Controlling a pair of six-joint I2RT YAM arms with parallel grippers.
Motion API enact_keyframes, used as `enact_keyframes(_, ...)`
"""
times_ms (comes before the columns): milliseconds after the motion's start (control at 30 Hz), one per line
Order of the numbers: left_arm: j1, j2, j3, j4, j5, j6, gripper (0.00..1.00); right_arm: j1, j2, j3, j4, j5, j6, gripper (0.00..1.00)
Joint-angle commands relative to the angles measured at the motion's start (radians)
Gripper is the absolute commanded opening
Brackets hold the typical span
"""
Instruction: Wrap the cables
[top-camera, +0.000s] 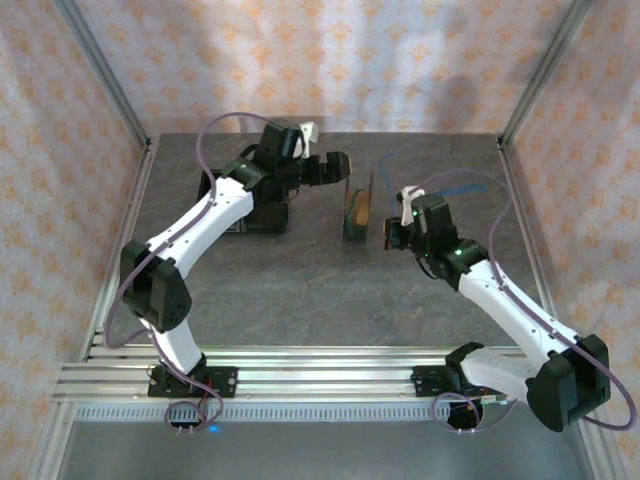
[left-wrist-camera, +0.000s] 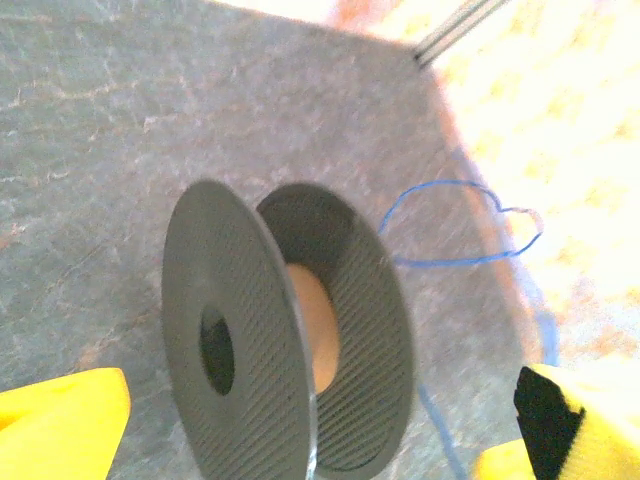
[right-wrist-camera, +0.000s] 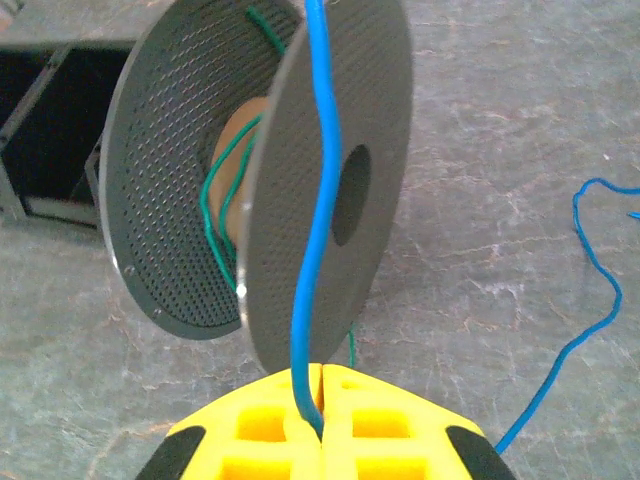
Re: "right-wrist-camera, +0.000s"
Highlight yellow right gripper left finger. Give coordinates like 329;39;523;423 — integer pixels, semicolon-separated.
134;363;324;480

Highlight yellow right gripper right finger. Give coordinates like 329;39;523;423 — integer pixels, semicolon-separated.
323;364;516;480

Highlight grey perforated cable spool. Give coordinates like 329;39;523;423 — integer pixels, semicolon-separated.
97;0;416;376

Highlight blue cable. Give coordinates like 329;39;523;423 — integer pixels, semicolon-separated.
289;0;640;456

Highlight green cable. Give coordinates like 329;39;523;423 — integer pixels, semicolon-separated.
199;4;357;371

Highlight black open box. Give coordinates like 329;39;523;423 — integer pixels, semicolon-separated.
0;39;136;231

